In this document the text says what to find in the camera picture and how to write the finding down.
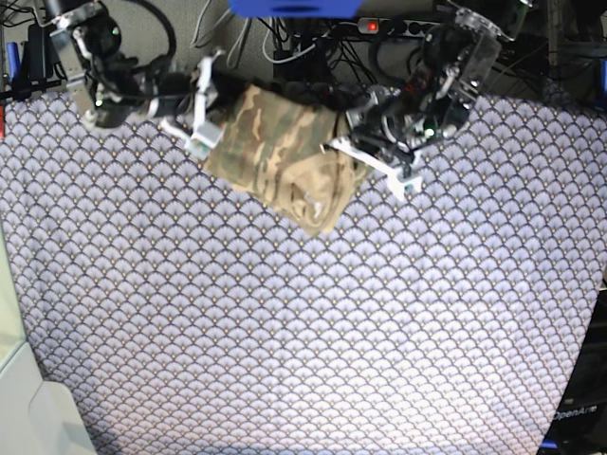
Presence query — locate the white plastic bin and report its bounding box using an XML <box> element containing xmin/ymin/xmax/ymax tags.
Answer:
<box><xmin>1</xmin><ymin>244</ymin><xmax>96</xmax><ymax>454</ymax></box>

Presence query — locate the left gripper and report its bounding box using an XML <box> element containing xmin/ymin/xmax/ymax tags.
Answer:
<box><xmin>322</xmin><ymin>80</ymin><xmax>474</xmax><ymax>201</ymax></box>

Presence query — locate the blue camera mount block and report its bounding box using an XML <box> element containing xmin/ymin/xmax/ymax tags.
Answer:
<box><xmin>229</xmin><ymin>0</ymin><xmax>362</xmax><ymax>18</ymax></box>

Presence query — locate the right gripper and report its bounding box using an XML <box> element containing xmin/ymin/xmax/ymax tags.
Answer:
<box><xmin>141</xmin><ymin>47</ymin><xmax>247</xmax><ymax>159</ymax></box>

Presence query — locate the fan-patterned purple tablecloth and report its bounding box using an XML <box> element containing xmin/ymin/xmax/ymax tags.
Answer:
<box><xmin>1</xmin><ymin>96</ymin><xmax>606</xmax><ymax>454</ymax></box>

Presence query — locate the blue clamp handle left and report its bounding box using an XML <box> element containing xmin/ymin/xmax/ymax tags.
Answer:
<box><xmin>7</xmin><ymin>42</ymin><xmax>21</xmax><ymax>91</ymax></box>

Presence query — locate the blue clamp handle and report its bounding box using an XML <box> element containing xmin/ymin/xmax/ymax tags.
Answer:
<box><xmin>7</xmin><ymin>42</ymin><xmax>21</xmax><ymax>91</ymax></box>
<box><xmin>596</xmin><ymin>59</ymin><xmax>607</xmax><ymax>98</ymax></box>

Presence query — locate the black power adapter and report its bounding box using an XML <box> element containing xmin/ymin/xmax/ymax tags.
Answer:
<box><xmin>28</xmin><ymin>23</ymin><xmax>53</xmax><ymax>82</ymax></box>

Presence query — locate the black OpenArm box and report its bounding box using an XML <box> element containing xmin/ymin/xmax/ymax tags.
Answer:
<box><xmin>538</xmin><ymin>299</ymin><xmax>606</xmax><ymax>454</ymax></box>

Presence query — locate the blue clamp handle right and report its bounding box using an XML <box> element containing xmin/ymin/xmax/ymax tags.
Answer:
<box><xmin>596</xmin><ymin>59</ymin><xmax>607</xmax><ymax>98</ymax></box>

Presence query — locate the camouflage T-shirt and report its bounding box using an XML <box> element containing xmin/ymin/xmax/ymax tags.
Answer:
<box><xmin>204</xmin><ymin>85</ymin><xmax>370</xmax><ymax>236</ymax></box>

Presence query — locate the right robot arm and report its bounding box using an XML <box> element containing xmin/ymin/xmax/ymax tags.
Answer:
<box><xmin>38</xmin><ymin>1</ymin><xmax>248</xmax><ymax>160</ymax></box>

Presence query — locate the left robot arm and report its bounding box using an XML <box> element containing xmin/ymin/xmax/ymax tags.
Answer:
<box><xmin>322</xmin><ymin>1</ymin><xmax>532</xmax><ymax>200</ymax></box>

